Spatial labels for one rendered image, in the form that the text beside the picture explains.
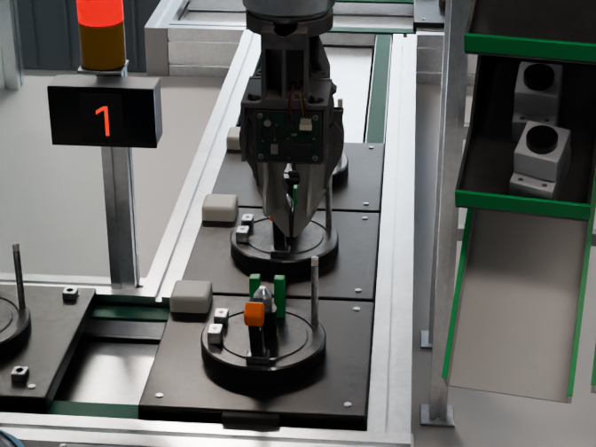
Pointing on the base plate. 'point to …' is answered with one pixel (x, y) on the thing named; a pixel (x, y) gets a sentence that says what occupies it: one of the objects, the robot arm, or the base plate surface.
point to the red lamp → (99, 12)
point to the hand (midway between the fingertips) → (292, 218)
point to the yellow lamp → (102, 46)
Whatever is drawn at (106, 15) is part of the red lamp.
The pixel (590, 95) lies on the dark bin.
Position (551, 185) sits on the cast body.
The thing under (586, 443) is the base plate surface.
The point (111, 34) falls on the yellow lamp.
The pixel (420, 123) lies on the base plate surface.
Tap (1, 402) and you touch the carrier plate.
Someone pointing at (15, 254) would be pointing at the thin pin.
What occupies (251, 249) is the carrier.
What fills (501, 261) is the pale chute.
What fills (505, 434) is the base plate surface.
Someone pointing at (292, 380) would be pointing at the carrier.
